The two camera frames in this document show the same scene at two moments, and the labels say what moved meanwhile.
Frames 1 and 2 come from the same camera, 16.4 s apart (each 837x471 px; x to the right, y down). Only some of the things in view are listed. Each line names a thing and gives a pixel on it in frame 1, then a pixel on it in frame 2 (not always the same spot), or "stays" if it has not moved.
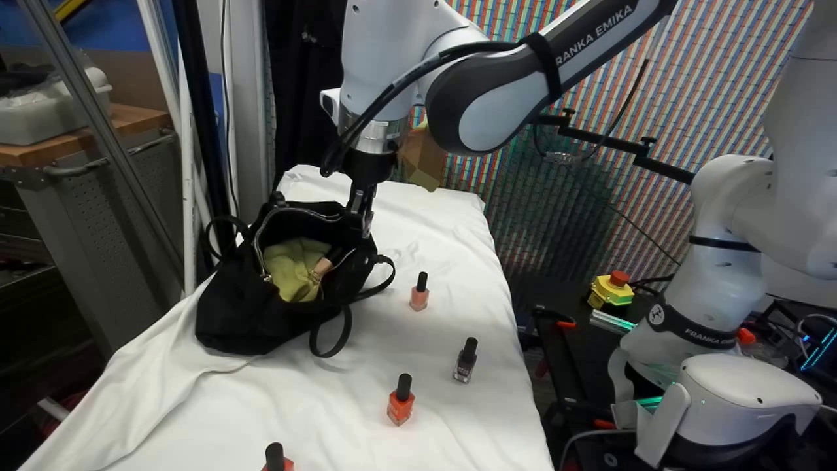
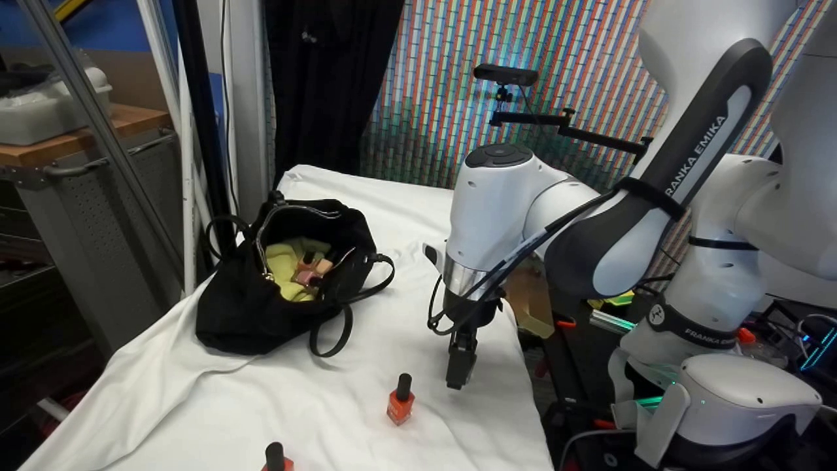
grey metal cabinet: [95, 239] stays
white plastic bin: [50, 109] stays
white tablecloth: [434, 375] stays
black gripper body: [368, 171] -> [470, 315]
